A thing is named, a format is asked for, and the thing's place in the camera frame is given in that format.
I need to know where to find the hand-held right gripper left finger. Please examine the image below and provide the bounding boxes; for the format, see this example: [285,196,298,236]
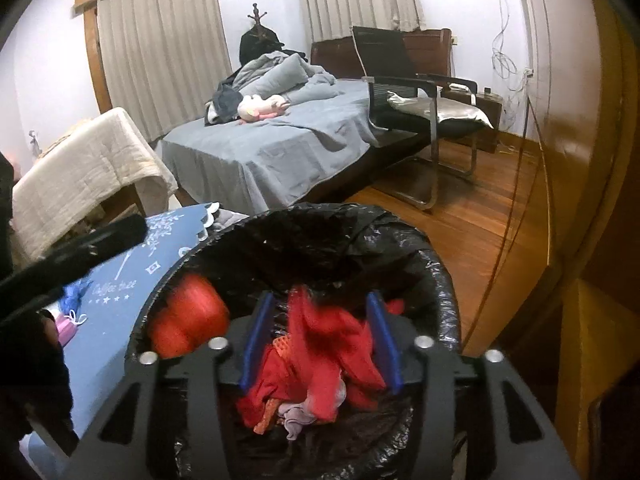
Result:
[65,291,277,480]

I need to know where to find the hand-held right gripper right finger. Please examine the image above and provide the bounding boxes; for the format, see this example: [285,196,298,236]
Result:
[365,291,581,480]

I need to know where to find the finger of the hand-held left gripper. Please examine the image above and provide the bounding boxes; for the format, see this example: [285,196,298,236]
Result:
[0,213,149,306]
[0,265,96,331]

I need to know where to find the red cloth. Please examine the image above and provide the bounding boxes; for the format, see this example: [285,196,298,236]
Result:
[235,285,406,428]

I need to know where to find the small grey cloth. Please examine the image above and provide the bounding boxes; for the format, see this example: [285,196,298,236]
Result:
[277,390,348,441]

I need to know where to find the orange mesh cloth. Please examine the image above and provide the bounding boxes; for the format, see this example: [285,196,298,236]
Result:
[147,272,233,361]

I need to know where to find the trash bin with black bag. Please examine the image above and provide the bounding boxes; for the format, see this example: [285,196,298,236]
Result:
[122,203,463,480]

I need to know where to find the blue plastic wrapper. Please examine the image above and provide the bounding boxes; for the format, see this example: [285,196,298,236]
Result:
[60,280,93,313]

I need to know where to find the pink face mask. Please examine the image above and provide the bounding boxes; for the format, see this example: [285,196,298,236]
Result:
[55,310,91,346]

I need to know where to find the blue tree-print tablecloth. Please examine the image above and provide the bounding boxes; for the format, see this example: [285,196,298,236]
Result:
[20,202,221,480]

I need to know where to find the beige blanket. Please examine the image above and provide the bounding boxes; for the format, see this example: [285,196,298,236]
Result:
[11,108,179,261]

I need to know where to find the grey quilted mat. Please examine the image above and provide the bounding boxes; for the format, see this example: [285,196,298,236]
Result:
[202,208,251,233]

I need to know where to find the dark clothes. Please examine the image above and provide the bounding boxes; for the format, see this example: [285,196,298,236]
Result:
[204,82,248,126]

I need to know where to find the wide beige curtain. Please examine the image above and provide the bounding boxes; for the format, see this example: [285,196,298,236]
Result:
[96,0,233,141]

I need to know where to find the wooden bed with grey sheet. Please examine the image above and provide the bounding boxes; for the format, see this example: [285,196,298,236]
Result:
[157,27,456,216]

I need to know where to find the pink plush toy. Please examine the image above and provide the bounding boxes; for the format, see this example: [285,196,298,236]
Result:
[236,94,292,123]

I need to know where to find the silver cushion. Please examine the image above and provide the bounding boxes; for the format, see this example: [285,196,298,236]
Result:
[386,91,493,128]

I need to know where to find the black hanging clothes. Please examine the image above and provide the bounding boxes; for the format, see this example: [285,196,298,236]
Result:
[239,27,286,68]

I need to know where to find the grey duvet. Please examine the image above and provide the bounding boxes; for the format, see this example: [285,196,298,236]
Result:
[232,52,346,106]

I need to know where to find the wooden nightstand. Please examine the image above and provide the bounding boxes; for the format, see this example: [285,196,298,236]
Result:
[442,87,502,153]

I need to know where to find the wooden coat rack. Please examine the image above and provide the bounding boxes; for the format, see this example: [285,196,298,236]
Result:
[244,2,268,41]

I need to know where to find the wooden wardrobe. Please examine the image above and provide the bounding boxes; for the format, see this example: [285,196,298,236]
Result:
[515,0,640,480]

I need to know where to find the black office chair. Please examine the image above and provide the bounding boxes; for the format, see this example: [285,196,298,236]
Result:
[351,25,493,211]

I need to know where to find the wooden window frame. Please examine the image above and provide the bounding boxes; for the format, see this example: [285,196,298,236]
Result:
[82,7,113,113]

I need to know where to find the white wall cables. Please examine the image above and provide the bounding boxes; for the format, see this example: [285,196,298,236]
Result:
[487,0,533,131]

